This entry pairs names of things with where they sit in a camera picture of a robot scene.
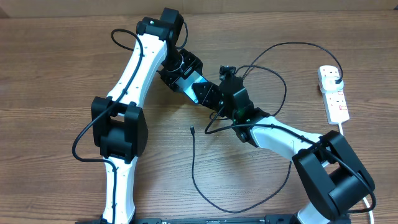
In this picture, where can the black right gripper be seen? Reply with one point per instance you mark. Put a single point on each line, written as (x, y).
(205, 99)

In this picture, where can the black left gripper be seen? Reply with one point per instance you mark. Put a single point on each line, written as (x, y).
(192, 61)

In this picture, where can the blue Galaxy smartphone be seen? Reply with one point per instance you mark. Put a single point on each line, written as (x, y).
(187, 85)

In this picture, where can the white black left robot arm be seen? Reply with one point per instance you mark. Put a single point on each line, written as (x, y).
(118, 122)

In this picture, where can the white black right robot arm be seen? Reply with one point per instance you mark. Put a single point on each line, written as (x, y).
(335, 180)

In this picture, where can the white charger plug adapter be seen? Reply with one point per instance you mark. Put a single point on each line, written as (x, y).
(330, 84)

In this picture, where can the white power strip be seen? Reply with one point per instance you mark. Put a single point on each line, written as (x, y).
(335, 103)

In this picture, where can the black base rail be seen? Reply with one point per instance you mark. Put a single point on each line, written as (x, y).
(268, 219)

